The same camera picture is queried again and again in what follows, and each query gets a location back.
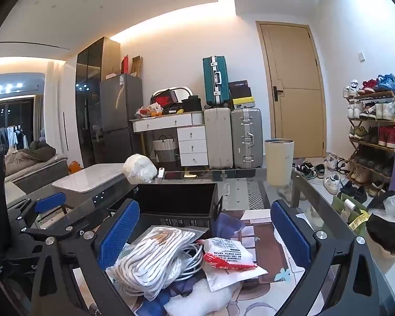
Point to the silver suitcase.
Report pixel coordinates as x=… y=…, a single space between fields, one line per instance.
x=247 y=138

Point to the black cardboard box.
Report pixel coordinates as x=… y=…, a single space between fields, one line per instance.
x=177 y=204

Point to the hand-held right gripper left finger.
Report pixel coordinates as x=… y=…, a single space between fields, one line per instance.
x=118 y=233

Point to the crumpled white plastic bag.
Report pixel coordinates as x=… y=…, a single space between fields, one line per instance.
x=140 y=168

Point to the green paper boxes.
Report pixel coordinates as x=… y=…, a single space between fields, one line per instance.
x=349 y=205

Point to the tall black cabinet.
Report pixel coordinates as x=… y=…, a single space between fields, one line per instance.
x=92 y=102

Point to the blue cloth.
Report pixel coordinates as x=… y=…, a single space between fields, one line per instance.
x=228 y=223

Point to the scattered shoes group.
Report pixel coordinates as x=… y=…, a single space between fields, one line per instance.
x=332 y=174

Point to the hanging clothes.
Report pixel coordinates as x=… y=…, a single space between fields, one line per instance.
x=10 y=136

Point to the white desk with drawers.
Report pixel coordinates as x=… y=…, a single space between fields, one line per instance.
x=181 y=128

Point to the grey sofa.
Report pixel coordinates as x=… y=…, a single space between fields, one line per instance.
x=33 y=171

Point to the tan wooden door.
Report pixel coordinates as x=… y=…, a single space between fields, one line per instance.
x=293 y=89

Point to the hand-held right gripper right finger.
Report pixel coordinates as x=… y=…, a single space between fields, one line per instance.
x=289 y=233

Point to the black handbag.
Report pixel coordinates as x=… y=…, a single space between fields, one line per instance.
x=191 y=103

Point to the red and black bag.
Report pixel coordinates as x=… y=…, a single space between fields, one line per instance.
x=163 y=98

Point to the orange object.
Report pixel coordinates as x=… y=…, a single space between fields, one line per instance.
x=73 y=166

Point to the beige suitcase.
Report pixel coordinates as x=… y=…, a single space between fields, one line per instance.
x=219 y=138

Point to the cream tumbler cup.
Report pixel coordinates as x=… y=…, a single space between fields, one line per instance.
x=278 y=161

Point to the printed table mat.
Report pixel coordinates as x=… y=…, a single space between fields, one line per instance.
x=276 y=279

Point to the teal suitcase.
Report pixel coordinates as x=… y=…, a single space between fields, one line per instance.
x=216 y=80

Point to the patterned floor rug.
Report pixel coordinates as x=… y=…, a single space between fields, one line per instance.
x=256 y=194

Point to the white basket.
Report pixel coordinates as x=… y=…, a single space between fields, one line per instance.
x=164 y=151

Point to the red box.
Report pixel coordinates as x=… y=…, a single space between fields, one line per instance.
x=125 y=65

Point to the white marble coffee table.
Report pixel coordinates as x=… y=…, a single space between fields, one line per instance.
x=89 y=177

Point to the snacks and fruit pile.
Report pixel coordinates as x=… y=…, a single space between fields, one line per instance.
x=149 y=111

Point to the white packet with red print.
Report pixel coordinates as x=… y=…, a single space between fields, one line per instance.
x=230 y=256

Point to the small white device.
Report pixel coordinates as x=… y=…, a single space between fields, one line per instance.
x=160 y=172

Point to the brown cardboard box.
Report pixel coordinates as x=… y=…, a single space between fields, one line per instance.
x=137 y=66

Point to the yellow and black box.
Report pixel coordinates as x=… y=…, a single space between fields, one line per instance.
x=243 y=102

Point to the dark flat box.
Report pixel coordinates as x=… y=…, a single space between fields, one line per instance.
x=239 y=88

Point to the grey refrigerator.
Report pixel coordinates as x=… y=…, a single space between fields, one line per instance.
x=120 y=115

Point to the shoe rack with shoes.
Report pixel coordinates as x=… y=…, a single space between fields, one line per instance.
x=375 y=110

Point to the black trash bag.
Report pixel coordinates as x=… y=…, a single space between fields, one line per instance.
x=388 y=233

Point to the white foam piece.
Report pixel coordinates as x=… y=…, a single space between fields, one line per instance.
x=191 y=299

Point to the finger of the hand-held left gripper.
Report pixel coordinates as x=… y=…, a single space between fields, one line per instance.
x=49 y=202
x=69 y=227

